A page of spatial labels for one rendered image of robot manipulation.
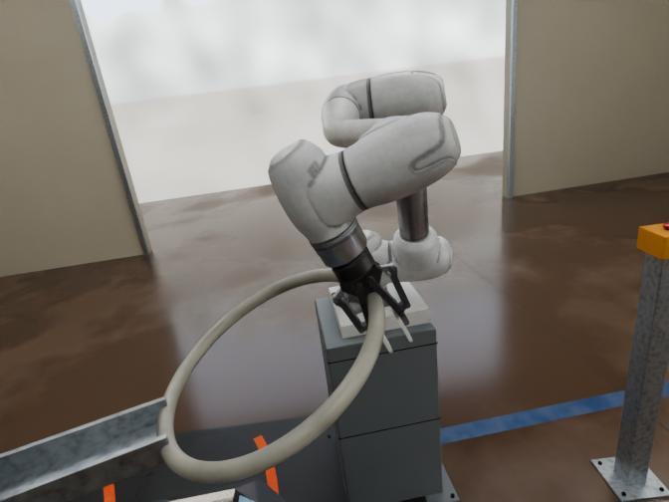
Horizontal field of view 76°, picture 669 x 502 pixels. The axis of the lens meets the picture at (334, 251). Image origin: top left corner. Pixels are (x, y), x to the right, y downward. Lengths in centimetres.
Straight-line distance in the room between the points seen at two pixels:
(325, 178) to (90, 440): 65
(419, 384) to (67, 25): 514
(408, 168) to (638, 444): 172
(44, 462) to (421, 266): 113
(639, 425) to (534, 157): 479
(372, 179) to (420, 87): 57
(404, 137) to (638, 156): 686
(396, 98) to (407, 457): 136
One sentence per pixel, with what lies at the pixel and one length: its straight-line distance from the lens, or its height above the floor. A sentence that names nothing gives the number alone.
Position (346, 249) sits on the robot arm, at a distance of 70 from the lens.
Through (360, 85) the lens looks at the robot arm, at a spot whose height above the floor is 163.
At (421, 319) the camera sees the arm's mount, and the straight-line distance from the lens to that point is 158.
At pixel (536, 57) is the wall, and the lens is 632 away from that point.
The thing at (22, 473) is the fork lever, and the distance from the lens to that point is 101.
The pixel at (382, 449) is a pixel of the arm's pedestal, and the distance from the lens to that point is 183.
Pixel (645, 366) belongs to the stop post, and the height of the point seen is 58.
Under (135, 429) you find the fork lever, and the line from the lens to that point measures 96.
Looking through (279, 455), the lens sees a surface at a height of 115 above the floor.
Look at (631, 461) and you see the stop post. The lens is 219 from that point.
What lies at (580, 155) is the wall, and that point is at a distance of 684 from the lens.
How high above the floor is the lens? 162
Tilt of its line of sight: 20 degrees down
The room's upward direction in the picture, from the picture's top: 7 degrees counter-clockwise
